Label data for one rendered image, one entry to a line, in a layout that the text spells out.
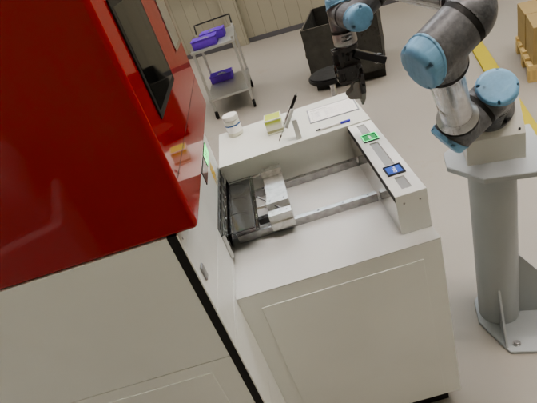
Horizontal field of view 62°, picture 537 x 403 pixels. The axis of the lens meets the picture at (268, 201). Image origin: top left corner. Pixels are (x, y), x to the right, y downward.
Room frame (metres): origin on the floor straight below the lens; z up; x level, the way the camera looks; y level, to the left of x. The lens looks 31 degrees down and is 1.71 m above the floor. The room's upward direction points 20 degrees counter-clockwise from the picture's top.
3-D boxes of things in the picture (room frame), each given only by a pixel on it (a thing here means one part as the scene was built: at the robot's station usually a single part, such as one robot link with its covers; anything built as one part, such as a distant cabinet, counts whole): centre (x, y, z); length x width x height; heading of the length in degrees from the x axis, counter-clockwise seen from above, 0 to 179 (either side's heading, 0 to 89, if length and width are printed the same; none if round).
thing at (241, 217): (1.43, 0.23, 0.90); 0.34 x 0.34 x 0.01; 85
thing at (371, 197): (1.28, -0.11, 0.84); 0.50 x 0.02 x 0.03; 85
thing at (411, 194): (1.31, -0.41, 0.89); 0.55 x 0.09 x 0.14; 175
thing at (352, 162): (1.55, -0.13, 0.84); 0.50 x 0.02 x 0.03; 85
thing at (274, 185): (1.43, -0.04, 0.87); 0.36 x 0.08 x 0.03; 175
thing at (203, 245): (1.24, 0.18, 1.02); 0.81 x 0.03 x 0.40; 175
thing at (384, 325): (1.48, -0.17, 0.41); 0.96 x 0.64 x 0.82; 175
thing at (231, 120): (1.92, 0.03, 1.01); 0.07 x 0.07 x 0.10
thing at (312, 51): (4.96, -1.42, 0.34); 1.01 x 0.82 x 0.68; 161
